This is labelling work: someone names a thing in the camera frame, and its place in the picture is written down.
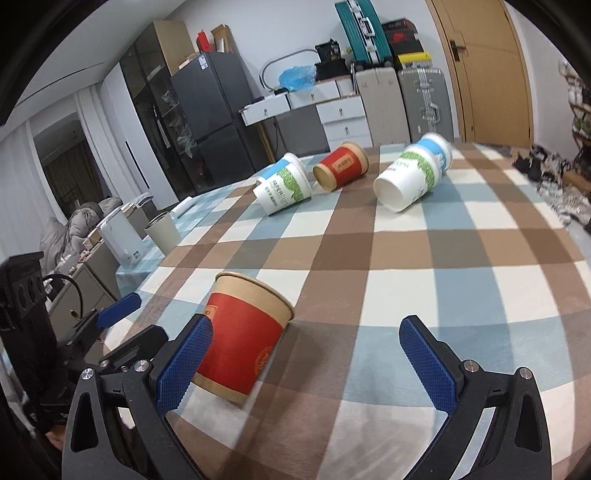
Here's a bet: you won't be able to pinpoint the red paper cup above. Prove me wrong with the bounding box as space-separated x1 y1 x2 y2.
312 142 369 191
192 271 294 405

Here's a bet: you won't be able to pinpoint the right white green paper cup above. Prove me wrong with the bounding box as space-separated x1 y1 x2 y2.
373 144 443 213

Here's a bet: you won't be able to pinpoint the white green paper cup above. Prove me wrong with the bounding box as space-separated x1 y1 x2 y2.
373 144 443 213
253 153 311 216

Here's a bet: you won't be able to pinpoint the left white green paper cup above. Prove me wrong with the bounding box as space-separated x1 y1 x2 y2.
253 153 311 216

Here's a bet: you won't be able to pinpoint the right blue white paper cup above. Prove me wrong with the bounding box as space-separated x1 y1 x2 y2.
418 132 453 173

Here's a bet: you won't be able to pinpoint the left hand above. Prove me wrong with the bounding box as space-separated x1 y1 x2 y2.
46 425 66 451

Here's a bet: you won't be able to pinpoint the white appliance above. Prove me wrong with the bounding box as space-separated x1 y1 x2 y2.
97 207 145 267

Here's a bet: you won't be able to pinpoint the grey down jacket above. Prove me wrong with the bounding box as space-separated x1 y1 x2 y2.
39 197 123 274

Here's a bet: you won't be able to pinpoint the beige tumbler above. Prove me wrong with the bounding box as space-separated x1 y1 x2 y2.
145 212 181 256

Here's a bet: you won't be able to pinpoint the plaid tablecloth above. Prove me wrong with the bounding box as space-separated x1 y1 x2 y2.
105 145 590 479

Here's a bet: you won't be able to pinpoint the paper towel roll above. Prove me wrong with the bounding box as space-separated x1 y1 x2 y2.
170 196 195 219

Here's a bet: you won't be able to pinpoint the black refrigerator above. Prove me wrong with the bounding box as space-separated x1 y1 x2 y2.
171 52 270 188

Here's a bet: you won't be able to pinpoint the black glass cabinet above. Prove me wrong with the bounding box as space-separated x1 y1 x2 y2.
119 20 198 201

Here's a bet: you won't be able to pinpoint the silver suitcase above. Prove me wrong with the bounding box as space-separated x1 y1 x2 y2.
398 68 454 142

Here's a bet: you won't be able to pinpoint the white drawer desk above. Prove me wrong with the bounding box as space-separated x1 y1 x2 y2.
240 76 373 150

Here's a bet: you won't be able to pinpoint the oval mirror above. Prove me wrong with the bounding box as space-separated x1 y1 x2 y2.
259 48 320 91

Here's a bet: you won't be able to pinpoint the beige suitcase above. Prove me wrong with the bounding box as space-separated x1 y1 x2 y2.
356 67 411 146

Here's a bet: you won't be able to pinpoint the blue plastic bag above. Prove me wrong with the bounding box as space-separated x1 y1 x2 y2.
279 65 317 92

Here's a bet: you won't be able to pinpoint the shoe rack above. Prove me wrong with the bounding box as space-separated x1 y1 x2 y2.
558 58 590 180

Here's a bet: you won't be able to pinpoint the wooden door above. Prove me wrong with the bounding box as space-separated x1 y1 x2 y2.
428 0 533 147

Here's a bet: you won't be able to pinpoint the black bag on desk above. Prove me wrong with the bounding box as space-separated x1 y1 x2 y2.
315 39 349 82

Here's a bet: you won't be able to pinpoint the stacked shoe boxes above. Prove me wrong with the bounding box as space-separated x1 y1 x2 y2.
382 18 433 71

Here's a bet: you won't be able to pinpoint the teal suitcase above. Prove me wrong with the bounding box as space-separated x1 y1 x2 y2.
335 0 393 68

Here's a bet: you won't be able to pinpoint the black cable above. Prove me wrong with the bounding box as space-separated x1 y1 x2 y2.
42 273 84 324

